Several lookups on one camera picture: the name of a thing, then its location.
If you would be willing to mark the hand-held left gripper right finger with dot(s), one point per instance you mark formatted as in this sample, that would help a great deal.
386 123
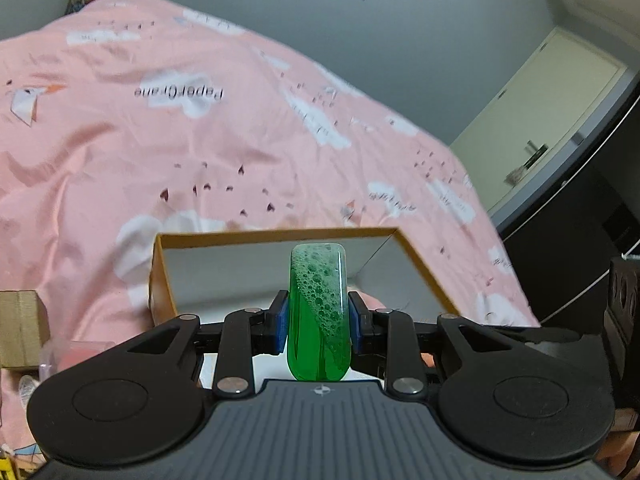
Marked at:
356 322

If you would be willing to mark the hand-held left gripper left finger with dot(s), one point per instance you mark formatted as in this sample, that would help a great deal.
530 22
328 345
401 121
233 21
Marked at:
280 325

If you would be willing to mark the green liquid bottle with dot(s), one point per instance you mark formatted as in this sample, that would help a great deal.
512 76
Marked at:
317 320

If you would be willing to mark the orange cardboard box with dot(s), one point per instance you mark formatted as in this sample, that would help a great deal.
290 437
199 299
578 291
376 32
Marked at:
215 280

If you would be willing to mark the clear case with pink sponge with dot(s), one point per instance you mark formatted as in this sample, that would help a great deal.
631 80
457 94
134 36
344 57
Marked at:
80 357

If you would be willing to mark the small tan box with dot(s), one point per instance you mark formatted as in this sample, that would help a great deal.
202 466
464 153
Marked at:
20 330

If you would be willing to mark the dark wardrobe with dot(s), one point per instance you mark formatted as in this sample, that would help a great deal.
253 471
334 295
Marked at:
590 200

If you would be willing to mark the pink printed blanket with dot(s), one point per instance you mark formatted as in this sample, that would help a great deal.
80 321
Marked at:
200 150

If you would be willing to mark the cream door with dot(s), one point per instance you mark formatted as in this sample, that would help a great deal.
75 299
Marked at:
550 110

